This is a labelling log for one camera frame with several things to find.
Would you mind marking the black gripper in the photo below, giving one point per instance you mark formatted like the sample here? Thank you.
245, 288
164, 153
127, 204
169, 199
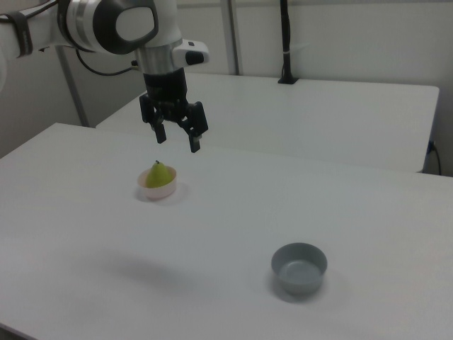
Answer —
165, 86

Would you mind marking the green pear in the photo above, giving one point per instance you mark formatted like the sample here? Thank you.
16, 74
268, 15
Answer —
158, 175

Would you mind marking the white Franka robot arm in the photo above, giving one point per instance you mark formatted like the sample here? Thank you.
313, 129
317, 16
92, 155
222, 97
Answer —
102, 25

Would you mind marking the pink plastic bowl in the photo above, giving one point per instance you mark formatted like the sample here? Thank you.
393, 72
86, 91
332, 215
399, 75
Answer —
161, 193

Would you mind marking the grey plastic bowl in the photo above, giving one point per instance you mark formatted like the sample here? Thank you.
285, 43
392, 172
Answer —
299, 272

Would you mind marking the white table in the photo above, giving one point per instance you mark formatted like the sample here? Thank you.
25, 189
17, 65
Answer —
283, 117

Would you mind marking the grey wide partition post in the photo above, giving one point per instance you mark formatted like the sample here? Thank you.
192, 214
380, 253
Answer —
231, 35

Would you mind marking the grey slim partition post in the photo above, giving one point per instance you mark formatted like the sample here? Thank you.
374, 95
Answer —
72, 88

